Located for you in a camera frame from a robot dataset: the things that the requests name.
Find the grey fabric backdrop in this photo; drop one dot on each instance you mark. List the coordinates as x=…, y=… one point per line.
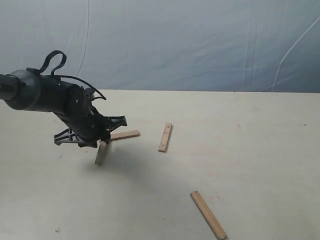
x=183, y=45

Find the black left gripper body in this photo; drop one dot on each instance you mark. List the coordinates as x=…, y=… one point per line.
x=81, y=117

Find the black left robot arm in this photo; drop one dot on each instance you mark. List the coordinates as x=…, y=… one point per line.
x=24, y=90

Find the long wooden stick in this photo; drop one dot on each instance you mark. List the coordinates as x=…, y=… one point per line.
x=208, y=215

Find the wood block behind gripper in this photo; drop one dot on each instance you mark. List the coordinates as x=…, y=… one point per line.
x=125, y=135

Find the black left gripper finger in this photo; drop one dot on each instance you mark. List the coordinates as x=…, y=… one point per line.
x=67, y=136
x=114, y=122

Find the short wooden stick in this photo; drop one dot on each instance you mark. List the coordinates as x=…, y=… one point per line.
x=165, y=138

